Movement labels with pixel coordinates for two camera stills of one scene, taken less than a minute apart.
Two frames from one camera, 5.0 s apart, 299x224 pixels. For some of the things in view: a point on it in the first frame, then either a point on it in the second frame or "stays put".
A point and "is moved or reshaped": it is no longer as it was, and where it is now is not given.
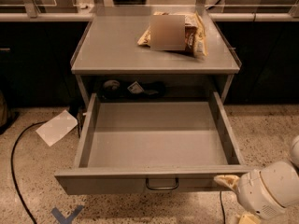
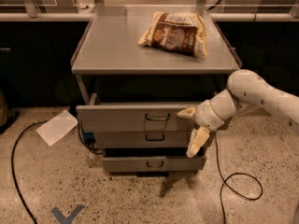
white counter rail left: (48, 17) stays put
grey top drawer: (163, 143) is moved or reshaped
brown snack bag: (176, 31) stays put
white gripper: (252, 191) -> (206, 115)
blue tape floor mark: (62, 218) stays put
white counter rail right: (254, 17) stays put
